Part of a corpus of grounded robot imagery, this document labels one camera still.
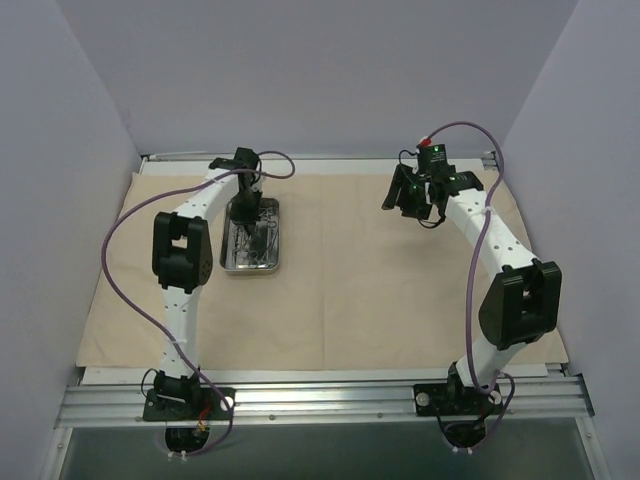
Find steel instrument tray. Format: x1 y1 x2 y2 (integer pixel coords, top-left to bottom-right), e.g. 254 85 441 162
219 197 280 275

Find steel forceps with ring handles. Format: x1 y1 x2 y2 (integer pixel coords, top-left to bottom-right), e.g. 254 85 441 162
244 223 268 260

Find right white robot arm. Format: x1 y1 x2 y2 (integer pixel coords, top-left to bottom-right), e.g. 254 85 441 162
382 139 562 413

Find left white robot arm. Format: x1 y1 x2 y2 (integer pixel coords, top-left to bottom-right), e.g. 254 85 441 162
152 147 262 419

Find steel forceps in tray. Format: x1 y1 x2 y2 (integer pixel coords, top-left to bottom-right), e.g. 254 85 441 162
265 208 279 264

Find back aluminium rail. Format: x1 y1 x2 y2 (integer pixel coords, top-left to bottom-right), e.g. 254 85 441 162
142 151 497 161

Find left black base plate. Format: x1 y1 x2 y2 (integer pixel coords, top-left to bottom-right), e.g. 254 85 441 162
142 388 231 422

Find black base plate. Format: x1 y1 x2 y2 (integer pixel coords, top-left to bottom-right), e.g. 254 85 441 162
142 388 231 422
412 383 503 417

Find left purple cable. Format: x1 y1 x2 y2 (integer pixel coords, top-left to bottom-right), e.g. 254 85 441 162
100 149 236 457

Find purple cable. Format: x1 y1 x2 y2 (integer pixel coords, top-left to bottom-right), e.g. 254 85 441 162
100 149 236 457
424 121 516 441

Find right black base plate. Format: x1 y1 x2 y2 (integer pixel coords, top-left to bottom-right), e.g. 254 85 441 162
412 383 503 417

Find front aluminium rail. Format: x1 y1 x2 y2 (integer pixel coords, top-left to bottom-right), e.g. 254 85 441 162
55 372 594 428

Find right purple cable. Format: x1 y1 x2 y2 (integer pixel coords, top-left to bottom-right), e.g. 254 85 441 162
424 121 516 441

